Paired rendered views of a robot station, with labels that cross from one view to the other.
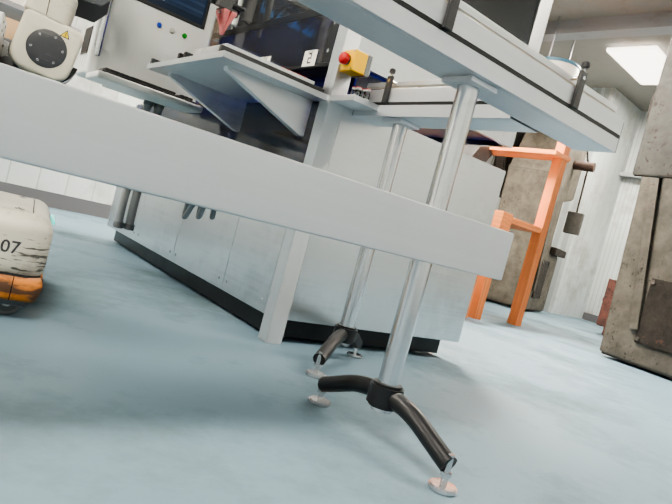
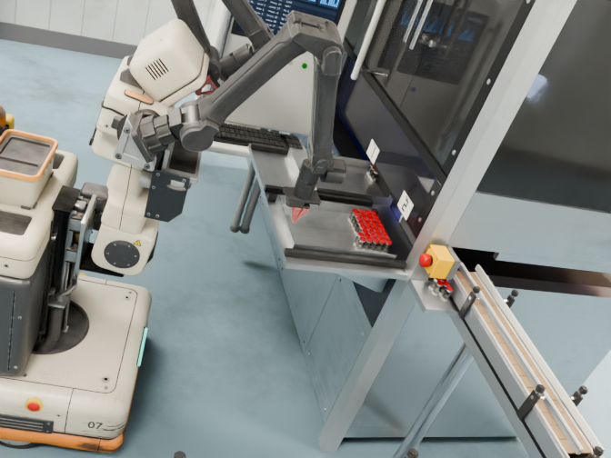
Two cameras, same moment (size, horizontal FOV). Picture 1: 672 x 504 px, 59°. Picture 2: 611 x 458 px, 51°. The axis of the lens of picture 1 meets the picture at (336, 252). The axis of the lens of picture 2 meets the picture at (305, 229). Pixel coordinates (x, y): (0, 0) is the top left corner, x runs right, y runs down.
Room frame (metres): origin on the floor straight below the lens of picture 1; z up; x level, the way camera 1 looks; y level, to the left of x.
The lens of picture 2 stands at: (0.36, 0.13, 1.93)
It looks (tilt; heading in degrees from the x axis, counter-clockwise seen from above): 32 degrees down; 13
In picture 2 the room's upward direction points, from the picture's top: 21 degrees clockwise
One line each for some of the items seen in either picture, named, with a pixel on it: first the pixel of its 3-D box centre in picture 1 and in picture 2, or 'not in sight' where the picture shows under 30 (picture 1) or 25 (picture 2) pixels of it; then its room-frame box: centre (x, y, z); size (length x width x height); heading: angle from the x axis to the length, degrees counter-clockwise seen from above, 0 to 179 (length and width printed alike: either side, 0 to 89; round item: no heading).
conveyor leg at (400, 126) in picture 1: (371, 234); (425, 418); (1.99, -0.10, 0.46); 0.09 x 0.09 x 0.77; 38
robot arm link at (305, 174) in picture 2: not in sight; (312, 171); (1.91, 0.53, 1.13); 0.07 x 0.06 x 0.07; 132
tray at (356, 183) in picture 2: not in sight; (338, 176); (2.40, 0.55, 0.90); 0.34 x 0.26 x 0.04; 128
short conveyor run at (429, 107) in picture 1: (439, 98); (514, 354); (1.87, -0.19, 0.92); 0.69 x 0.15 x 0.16; 38
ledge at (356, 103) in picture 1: (358, 104); (436, 297); (2.02, 0.06, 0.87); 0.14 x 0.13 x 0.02; 128
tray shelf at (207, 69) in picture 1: (240, 84); (331, 206); (2.23, 0.50, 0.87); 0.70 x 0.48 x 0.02; 38
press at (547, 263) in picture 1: (535, 207); not in sight; (8.20, -2.50, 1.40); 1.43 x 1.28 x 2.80; 134
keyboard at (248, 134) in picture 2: (146, 87); (255, 137); (2.54, 0.96, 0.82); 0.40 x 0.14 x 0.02; 127
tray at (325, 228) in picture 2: (253, 70); (334, 228); (2.06, 0.44, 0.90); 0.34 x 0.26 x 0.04; 127
